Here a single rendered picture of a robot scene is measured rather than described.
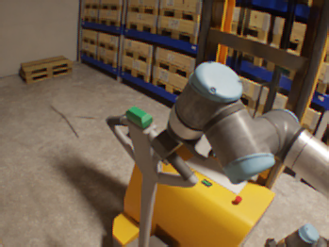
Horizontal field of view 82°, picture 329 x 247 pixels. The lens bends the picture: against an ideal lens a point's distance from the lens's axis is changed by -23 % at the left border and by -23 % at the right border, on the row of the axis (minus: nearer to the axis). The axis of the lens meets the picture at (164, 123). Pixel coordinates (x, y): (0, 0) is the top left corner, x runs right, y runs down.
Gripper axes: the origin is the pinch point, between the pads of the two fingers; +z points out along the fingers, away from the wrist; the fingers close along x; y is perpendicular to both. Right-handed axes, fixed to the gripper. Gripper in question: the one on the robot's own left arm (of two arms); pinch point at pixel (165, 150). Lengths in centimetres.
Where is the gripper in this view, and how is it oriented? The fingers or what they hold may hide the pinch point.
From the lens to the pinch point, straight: 68.2
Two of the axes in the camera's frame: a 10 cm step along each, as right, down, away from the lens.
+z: -2.8, 4.5, 8.5
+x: -7.0, 5.1, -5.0
